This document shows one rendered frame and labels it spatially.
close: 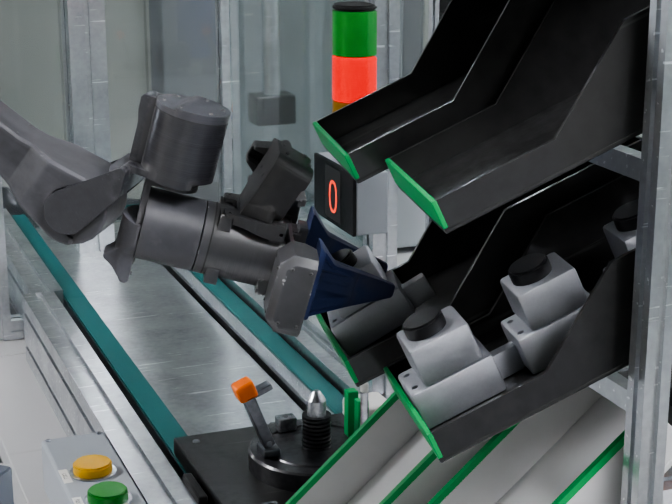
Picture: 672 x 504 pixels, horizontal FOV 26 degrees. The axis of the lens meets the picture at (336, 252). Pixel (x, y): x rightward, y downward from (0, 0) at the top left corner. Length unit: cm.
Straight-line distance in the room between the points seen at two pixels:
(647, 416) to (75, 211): 45
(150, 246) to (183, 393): 75
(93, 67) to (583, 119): 156
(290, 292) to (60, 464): 56
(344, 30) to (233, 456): 47
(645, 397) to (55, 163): 47
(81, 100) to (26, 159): 129
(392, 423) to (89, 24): 128
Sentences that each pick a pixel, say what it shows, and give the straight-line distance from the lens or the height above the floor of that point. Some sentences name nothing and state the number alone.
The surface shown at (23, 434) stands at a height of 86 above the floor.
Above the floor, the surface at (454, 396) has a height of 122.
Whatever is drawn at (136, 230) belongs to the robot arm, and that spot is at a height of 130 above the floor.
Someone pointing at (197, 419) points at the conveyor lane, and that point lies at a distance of 177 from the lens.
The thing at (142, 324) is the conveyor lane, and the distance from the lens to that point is 211.
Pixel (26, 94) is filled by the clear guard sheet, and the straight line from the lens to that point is 269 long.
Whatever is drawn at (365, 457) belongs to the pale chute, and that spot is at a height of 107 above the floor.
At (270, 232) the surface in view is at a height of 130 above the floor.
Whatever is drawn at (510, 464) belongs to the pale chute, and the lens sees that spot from 115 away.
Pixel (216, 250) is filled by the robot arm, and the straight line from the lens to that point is 112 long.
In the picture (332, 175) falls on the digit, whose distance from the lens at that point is 163.
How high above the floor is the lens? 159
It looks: 16 degrees down
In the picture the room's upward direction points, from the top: straight up
